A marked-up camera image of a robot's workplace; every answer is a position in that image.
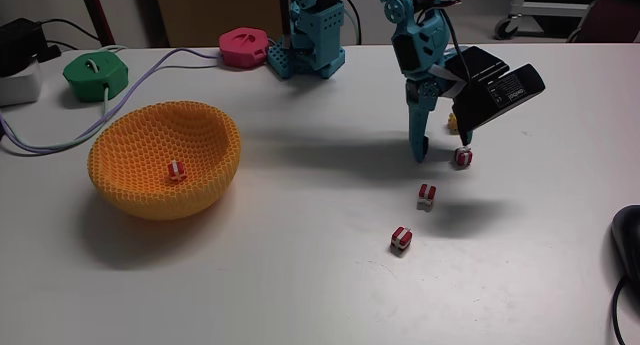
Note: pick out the red white cube piece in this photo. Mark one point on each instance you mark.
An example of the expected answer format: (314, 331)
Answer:
(426, 195)
(463, 156)
(176, 171)
(401, 238)

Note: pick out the small yellow cube piece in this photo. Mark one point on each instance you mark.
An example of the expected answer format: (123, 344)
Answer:
(452, 123)

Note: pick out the yellow honeycomb basket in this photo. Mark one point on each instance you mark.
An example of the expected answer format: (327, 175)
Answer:
(160, 155)

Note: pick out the white wheeled cart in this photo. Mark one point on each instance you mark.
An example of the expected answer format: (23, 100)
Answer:
(540, 10)

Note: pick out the pink octagonal box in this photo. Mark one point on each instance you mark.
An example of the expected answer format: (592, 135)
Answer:
(244, 47)

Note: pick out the dark red chair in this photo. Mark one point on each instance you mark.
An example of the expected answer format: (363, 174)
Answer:
(610, 17)

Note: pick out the black computer mouse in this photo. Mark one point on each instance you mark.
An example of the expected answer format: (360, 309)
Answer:
(629, 240)

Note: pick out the brown board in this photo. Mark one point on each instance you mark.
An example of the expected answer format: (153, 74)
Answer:
(215, 15)

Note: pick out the red pole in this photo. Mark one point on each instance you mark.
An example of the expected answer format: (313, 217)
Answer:
(97, 15)

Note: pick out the green octagonal box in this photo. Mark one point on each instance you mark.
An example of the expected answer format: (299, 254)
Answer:
(95, 75)

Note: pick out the black power adapter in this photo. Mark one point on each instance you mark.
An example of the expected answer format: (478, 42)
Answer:
(20, 42)

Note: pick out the white box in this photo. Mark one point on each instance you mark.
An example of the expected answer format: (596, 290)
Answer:
(17, 85)

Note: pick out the black camera box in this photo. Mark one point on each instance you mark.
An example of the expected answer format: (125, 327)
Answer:
(495, 87)

